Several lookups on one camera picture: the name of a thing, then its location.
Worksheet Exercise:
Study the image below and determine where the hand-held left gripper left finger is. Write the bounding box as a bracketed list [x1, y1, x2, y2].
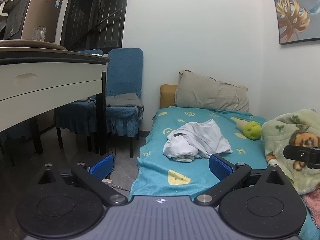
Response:
[37, 154, 128, 207]

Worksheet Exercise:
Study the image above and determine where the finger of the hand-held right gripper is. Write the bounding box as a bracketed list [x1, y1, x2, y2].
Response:
[283, 144, 320, 170]

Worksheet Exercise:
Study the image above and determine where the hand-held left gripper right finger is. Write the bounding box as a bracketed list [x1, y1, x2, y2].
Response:
[194, 154, 286, 207]

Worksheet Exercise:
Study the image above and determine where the white garment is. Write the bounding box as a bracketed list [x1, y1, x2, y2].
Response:
[162, 119, 233, 162]

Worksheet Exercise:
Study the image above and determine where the green printed blanket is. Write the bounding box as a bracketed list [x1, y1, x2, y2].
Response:
[261, 109, 320, 195]

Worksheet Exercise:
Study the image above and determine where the pink cloth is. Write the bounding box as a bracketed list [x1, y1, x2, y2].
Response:
[301, 189, 320, 228]

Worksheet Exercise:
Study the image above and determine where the green plush toy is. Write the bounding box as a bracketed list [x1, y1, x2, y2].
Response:
[231, 117, 262, 140]

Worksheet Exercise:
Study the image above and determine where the teal patterned bed sheet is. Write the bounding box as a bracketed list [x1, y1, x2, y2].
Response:
[129, 106, 320, 240]

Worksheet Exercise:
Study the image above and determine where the grey folded cloth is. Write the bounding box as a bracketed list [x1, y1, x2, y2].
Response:
[106, 92, 145, 119]

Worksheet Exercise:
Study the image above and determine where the grey pillow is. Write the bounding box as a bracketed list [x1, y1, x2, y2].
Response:
[174, 70, 250, 112]

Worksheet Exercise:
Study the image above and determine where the yellow cushion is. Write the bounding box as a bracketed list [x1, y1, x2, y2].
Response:
[160, 84, 178, 109]

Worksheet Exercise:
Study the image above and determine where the white desk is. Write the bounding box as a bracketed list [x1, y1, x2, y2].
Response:
[0, 40, 111, 167]

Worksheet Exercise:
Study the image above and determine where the dark table mat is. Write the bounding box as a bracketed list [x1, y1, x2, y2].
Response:
[0, 39, 68, 52]

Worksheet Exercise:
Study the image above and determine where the clear glass cup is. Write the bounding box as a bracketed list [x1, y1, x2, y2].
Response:
[32, 27, 47, 42]

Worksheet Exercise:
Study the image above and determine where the dark barred window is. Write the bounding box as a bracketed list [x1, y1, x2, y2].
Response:
[61, 0, 132, 52]

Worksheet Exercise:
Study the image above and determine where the brown refrigerator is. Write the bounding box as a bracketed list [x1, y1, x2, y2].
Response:
[2, 0, 63, 43]

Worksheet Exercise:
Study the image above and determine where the leaf wall picture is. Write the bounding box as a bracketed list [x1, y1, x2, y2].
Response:
[269, 0, 320, 45]

